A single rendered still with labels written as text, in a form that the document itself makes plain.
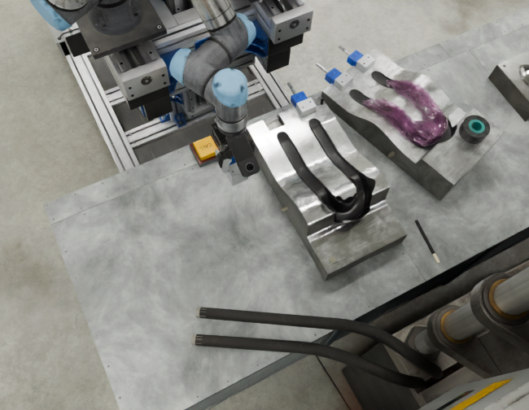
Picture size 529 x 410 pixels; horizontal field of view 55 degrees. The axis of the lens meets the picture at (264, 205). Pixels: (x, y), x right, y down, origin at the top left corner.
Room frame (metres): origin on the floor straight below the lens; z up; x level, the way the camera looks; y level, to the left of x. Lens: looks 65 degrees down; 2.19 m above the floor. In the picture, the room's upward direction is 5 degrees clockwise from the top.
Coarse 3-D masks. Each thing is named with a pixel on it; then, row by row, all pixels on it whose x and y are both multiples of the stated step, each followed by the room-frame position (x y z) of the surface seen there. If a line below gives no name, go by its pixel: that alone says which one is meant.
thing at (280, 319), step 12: (204, 312) 0.29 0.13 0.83; (216, 312) 0.30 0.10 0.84; (228, 312) 0.30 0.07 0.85; (240, 312) 0.30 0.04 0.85; (252, 312) 0.30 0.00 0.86; (264, 312) 0.30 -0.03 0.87; (276, 324) 0.27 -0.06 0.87; (288, 324) 0.28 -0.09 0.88; (300, 324) 0.28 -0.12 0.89; (312, 324) 0.28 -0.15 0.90; (324, 324) 0.28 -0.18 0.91; (336, 324) 0.28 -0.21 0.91
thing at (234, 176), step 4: (232, 160) 0.69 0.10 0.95; (232, 164) 0.67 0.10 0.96; (236, 164) 0.68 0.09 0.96; (232, 168) 0.66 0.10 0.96; (236, 168) 0.66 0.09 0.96; (228, 172) 0.66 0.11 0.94; (232, 172) 0.65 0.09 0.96; (236, 172) 0.65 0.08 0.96; (240, 172) 0.65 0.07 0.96; (228, 176) 0.66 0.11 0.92; (232, 176) 0.64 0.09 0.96; (236, 176) 0.64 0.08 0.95; (240, 176) 0.65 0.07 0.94; (232, 180) 0.64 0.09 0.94; (236, 180) 0.64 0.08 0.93; (240, 180) 0.65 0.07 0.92; (244, 180) 0.66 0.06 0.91; (232, 184) 0.64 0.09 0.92; (236, 184) 0.64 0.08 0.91
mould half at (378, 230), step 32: (320, 96) 0.98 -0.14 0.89; (256, 128) 0.84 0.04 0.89; (288, 128) 0.85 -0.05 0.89; (256, 160) 0.78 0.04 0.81; (288, 160) 0.75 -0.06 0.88; (320, 160) 0.76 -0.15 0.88; (352, 160) 0.76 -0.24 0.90; (288, 192) 0.63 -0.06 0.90; (352, 192) 0.64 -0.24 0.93; (384, 192) 0.66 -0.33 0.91; (320, 224) 0.55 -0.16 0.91; (352, 224) 0.58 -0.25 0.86; (384, 224) 0.58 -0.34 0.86; (320, 256) 0.47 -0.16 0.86; (352, 256) 0.48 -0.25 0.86
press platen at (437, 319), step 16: (432, 320) 0.28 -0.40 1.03; (432, 336) 0.25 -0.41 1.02; (448, 336) 0.25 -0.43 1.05; (480, 336) 0.25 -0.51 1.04; (496, 336) 0.26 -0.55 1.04; (448, 352) 0.22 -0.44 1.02; (464, 352) 0.22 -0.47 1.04; (480, 352) 0.22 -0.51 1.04; (496, 352) 0.22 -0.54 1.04; (512, 352) 0.23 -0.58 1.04; (480, 368) 0.19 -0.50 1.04; (496, 368) 0.19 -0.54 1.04; (512, 368) 0.19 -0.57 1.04; (528, 368) 0.20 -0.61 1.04
